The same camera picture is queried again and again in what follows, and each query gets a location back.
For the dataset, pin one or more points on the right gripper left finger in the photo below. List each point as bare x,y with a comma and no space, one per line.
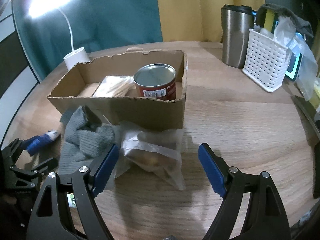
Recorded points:
51,217

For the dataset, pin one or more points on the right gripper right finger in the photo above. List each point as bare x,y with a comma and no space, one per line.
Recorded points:
265,218

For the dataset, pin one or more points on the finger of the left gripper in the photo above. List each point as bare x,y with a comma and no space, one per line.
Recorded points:
39,171
40,142

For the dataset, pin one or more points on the blue tissue pack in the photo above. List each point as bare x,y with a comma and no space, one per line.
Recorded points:
42,141

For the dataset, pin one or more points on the grey knitted sock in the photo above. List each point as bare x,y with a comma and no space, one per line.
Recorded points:
85,139

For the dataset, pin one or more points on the clear snack bag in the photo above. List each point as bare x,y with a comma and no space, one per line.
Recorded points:
153,151

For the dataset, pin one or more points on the cardboard box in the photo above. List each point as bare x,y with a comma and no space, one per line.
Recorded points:
76,87

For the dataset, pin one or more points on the red tin can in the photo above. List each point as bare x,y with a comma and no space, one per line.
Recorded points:
156,81

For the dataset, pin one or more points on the white desk lamp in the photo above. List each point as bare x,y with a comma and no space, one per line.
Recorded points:
39,8

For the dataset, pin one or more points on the teal curtain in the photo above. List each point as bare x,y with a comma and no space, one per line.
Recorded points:
96,25

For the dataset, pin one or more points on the white perforated basket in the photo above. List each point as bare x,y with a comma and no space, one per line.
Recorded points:
266,61

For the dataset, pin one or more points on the clear plastic bag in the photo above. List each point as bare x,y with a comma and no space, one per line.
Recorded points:
304,72

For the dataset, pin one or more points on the dark grey cloth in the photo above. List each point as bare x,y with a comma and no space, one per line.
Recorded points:
302,26

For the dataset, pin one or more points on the yellow green sponge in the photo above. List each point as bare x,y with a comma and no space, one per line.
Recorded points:
270,21

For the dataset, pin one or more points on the steel travel mug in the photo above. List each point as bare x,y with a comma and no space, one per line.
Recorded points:
236,21

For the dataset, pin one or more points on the yellow curtain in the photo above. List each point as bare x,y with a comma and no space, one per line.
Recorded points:
195,20

